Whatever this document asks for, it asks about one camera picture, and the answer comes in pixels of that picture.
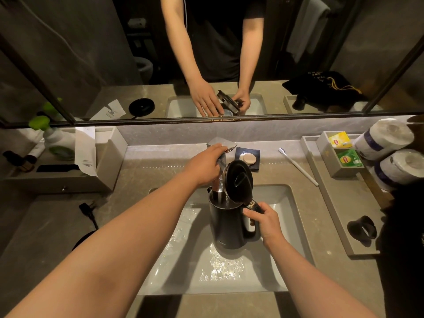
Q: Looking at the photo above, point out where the grey rectangular tray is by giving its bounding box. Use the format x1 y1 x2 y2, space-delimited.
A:
300 134 385 257

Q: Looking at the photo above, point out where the white tube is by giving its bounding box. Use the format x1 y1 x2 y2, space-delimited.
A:
26 142 46 163

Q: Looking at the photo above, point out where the black electric kettle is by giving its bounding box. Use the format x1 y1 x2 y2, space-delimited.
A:
208 160 264 251

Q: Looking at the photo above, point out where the small dark bottle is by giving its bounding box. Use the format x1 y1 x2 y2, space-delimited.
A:
3 150 36 173

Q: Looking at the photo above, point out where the green tea bag packet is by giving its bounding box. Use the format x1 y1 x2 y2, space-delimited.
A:
337 148 363 168

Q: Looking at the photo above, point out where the black power plug cable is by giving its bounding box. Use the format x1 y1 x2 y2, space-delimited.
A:
78 202 99 231

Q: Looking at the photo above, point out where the person's right hand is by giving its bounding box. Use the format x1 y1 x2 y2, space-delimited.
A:
243 202 285 253

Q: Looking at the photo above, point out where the white toothbrush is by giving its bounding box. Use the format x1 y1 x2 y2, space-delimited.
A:
278 148 319 187

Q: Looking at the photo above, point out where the dark blue soap dish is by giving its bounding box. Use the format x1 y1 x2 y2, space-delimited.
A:
235 147 261 171

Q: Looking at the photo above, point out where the white paper card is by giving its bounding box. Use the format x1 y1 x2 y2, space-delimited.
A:
74 126 97 177

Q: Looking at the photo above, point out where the yellow tea bag packet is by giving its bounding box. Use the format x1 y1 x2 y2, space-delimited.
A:
328 131 352 149

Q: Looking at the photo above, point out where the green spray bottle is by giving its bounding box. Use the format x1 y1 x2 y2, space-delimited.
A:
28 115 76 161

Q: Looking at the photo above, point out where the grey organizer box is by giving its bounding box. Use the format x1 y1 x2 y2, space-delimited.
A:
3 126 128 194

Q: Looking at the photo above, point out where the white sink basin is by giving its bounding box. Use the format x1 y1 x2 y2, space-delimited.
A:
138 184 315 296

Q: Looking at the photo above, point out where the wall mirror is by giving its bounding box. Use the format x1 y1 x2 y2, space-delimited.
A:
0 0 424 129

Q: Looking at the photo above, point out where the person's left hand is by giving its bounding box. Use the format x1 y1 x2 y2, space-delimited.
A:
183 143 229 189

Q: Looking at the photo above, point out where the grey tea bag box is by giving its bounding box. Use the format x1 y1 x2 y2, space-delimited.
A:
316 131 365 178

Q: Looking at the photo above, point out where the white toilet paper roll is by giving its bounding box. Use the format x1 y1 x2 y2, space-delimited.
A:
370 148 424 192
352 118 415 161

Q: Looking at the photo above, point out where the black fabric bag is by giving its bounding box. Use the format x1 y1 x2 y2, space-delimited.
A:
376 180 424 318

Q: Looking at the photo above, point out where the person's left forearm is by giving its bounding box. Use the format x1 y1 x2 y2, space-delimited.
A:
5 175 199 318

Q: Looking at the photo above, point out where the chrome sink faucet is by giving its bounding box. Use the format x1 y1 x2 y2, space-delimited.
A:
206 136 238 196

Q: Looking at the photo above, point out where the person's right forearm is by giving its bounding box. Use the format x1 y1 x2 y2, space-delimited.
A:
265 236 378 318

